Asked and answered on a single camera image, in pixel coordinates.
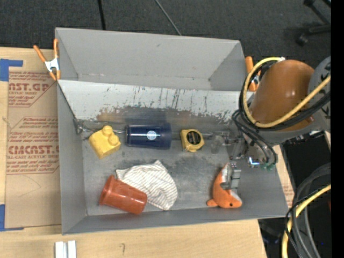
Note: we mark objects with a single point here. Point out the yellow toy block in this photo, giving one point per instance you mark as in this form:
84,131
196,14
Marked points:
103,144

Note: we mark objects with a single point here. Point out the yellow tape measure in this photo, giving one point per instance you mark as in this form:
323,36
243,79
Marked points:
191,140

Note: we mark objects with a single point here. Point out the dark blue can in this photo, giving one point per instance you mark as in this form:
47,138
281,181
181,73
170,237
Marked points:
147,136

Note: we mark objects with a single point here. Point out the orange toy fish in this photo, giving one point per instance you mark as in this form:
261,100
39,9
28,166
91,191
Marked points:
224,199

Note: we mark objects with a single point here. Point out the grey metal bin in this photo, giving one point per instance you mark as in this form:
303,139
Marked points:
161,63

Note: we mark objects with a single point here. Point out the brown cardboard board red print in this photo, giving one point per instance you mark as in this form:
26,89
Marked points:
32,171

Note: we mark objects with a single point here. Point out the clear glass cup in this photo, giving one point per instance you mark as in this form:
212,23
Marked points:
217,145

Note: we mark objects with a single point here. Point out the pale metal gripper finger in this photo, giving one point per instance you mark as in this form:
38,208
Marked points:
226,177
236,179

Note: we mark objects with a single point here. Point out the orange plastic cup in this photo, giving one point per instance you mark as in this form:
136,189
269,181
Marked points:
122,195

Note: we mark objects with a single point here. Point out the white striped cloth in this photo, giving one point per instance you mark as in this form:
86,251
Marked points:
153,183

